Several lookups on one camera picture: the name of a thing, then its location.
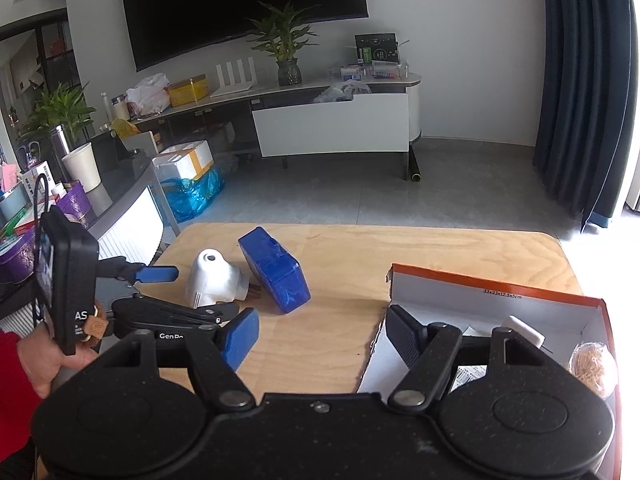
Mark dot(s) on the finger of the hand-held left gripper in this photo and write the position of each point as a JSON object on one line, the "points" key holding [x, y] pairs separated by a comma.
{"points": [[175, 312], [157, 274]]}

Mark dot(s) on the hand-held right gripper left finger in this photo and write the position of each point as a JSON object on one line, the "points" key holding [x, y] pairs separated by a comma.
{"points": [[240, 337]]}

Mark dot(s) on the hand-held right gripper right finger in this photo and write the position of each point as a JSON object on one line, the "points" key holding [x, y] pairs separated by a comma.
{"points": [[405, 332]]}

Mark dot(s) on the orange white cardboard box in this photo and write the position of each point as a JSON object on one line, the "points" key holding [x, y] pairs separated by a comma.
{"points": [[440, 300]]}

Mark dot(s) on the white plug-in heater green label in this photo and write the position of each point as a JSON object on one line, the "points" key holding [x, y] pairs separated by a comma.
{"points": [[212, 280]]}

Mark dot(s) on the blue plastic box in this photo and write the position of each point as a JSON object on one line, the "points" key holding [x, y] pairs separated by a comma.
{"points": [[275, 272]]}

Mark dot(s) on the person's left forearm red sleeve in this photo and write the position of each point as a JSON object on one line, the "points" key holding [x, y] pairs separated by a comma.
{"points": [[12, 400]]}

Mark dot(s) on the person's left hand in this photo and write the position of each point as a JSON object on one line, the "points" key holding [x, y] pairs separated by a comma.
{"points": [[37, 360]]}

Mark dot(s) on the tan leather tag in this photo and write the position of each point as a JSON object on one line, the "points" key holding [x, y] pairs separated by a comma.
{"points": [[94, 326]]}

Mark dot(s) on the curved ribbed white counter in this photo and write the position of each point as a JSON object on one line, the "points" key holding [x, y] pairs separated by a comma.
{"points": [[135, 220]]}

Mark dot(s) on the purple tin box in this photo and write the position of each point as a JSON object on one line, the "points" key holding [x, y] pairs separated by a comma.
{"points": [[75, 205]]}

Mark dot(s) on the blue plastic bag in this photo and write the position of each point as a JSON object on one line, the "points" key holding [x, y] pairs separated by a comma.
{"points": [[192, 195]]}

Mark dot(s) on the white blue printed box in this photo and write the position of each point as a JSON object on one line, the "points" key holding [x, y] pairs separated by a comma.
{"points": [[37, 180]]}

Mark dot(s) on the white paper cup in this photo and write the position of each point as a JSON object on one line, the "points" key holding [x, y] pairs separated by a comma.
{"points": [[82, 167]]}

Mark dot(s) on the steel bottle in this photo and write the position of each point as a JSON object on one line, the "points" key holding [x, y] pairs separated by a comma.
{"points": [[60, 150]]}

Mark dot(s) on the black stand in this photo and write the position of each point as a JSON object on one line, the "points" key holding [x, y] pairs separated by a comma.
{"points": [[107, 152]]}

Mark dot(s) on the scissors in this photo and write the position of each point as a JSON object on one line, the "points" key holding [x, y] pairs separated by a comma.
{"points": [[30, 152]]}

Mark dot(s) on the yellow bag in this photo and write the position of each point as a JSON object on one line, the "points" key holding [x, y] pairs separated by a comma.
{"points": [[124, 128]]}

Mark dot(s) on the black rolled tube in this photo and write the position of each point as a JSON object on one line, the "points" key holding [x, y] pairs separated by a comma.
{"points": [[415, 165]]}

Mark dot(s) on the green leafy plant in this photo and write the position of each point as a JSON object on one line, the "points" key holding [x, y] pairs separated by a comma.
{"points": [[60, 110]]}

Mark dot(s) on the clear jar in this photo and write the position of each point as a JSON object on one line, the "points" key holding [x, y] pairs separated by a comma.
{"points": [[119, 107]]}

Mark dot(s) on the white plastic bag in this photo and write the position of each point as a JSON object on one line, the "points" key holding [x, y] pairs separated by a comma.
{"points": [[147, 95]]}

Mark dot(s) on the yellow box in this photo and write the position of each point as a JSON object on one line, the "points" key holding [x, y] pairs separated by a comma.
{"points": [[187, 91]]}

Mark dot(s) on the white router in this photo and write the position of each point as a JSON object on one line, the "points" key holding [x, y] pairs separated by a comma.
{"points": [[235, 87]]}

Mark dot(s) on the white television cabinet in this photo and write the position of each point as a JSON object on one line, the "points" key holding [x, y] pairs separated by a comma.
{"points": [[330, 125]]}

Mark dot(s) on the bamboo plant in glass vase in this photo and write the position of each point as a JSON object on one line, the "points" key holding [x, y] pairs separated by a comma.
{"points": [[289, 72]]}

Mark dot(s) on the crumpled grey bag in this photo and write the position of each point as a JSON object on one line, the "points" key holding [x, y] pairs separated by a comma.
{"points": [[340, 92]]}

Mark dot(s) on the clear plastic organizer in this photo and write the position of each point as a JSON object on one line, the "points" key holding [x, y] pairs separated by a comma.
{"points": [[385, 72]]}

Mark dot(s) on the black television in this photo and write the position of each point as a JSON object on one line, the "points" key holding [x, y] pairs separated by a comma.
{"points": [[240, 5]]}

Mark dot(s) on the black green printed box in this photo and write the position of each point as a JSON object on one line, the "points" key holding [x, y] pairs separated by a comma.
{"points": [[377, 50]]}

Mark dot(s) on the dark blue curtain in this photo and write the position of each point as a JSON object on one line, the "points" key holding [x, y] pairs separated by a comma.
{"points": [[580, 85]]}

